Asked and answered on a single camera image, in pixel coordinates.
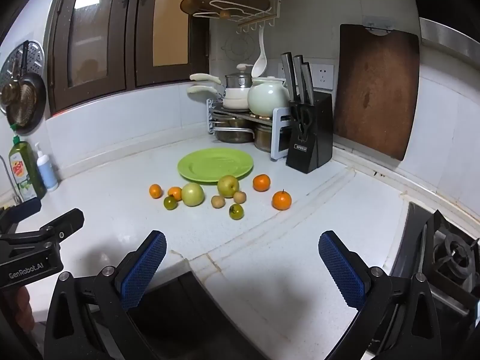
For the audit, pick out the white pump bottle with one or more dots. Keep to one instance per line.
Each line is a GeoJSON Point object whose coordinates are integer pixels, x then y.
{"type": "Point", "coordinates": [47, 172]}

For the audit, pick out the green dish soap bottle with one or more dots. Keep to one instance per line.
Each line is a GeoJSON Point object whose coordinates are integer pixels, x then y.
{"type": "Point", "coordinates": [26, 172]}

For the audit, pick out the small brown fruit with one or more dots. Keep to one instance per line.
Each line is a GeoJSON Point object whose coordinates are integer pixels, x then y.
{"type": "Point", "coordinates": [217, 201]}
{"type": "Point", "coordinates": [239, 197]}

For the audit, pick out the green plate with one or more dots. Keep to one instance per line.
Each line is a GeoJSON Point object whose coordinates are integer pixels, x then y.
{"type": "Point", "coordinates": [210, 165]}

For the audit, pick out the pale green apple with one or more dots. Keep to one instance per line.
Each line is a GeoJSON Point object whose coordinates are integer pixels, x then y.
{"type": "Point", "coordinates": [192, 194]}

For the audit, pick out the steel range hood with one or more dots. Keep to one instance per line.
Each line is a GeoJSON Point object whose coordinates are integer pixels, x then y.
{"type": "Point", "coordinates": [450, 33]}

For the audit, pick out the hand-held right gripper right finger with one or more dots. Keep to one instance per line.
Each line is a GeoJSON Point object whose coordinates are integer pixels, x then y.
{"type": "Point", "coordinates": [343, 270]}

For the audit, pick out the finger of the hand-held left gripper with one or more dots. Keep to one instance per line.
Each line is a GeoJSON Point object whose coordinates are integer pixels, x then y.
{"type": "Point", "coordinates": [28, 207]}
{"type": "Point", "coordinates": [67, 219]}

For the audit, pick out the green tomato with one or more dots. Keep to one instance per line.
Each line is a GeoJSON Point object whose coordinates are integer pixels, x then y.
{"type": "Point", "coordinates": [170, 203]}
{"type": "Point", "coordinates": [236, 211]}

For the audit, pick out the wooden trivet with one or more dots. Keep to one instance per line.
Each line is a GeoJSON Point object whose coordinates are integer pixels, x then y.
{"type": "Point", "coordinates": [260, 115]}

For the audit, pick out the yellow-green apple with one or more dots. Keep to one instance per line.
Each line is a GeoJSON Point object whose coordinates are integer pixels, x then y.
{"type": "Point", "coordinates": [228, 186]}

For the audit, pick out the steel pot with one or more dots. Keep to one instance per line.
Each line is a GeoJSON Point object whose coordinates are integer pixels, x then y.
{"type": "Point", "coordinates": [262, 138]}

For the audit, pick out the gas stove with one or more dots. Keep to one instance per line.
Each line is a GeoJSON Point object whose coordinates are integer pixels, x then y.
{"type": "Point", "coordinates": [450, 251]}

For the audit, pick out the brown wall cabinet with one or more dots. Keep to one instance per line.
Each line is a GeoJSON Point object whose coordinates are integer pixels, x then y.
{"type": "Point", "coordinates": [123, 45]}

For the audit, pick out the brown wooden cutting board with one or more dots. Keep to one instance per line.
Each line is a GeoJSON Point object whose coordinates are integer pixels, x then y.
{"type": "Point", "coordinates": [375, 93]}

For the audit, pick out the white ceramic casserole pot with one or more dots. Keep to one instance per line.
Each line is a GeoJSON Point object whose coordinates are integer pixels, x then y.
{"type": "Point", "coordinates": [266, 97]}

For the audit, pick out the black frying pan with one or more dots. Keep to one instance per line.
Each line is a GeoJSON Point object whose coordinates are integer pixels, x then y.
{"type": "Point", "coordinates": [32, 105]}

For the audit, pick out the round wooden board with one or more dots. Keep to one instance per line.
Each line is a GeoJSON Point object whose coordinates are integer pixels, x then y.
{"type": "Point", "coordinates": [195, 3]}

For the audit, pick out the metal wall hook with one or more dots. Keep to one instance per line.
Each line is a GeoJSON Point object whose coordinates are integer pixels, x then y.
{"type": "Point", "coordinates": [378, 24]}

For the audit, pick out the black kitchen scissors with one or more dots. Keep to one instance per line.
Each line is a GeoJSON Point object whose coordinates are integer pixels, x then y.
{"type": "Point", "coordinates": [302, 120]}

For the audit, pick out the grey pot rack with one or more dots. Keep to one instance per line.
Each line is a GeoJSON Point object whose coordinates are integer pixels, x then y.
{"type": "Point", "coordinates": [279, 135]}

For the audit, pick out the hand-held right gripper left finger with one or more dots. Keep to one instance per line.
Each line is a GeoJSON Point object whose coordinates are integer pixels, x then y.
{"type": "Point", "coordinates": [144, 270]}

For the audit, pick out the round metal steamer plate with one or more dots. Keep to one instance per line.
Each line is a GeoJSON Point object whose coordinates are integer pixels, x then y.
{"type": "Point", "coordinates": [35, 50]}

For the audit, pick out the white wall socket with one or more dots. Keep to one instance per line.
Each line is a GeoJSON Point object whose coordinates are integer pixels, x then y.
{"type": "Point", "coordinates": [323, 77]}

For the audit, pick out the person's left hand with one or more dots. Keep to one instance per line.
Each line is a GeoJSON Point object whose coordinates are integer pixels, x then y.
{"type": "Point", "coordinates": [17, 307]}

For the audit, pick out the small orange with stem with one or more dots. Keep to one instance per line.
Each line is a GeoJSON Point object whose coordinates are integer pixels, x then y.
{"type": "Point", "coordinates": [281, 200]}

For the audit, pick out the black knife block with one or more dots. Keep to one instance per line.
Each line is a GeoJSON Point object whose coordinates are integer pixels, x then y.
{"type": "Point", "coordinates": [311, 150]}

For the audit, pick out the small copper pan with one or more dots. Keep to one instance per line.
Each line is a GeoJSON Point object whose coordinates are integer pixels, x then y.
{"type": "Point", "coordinates": [7, 95]}

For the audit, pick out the white ladle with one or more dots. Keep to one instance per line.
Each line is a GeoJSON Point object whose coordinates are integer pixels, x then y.
{"type": "Point", "coordinates": [258, 65]}

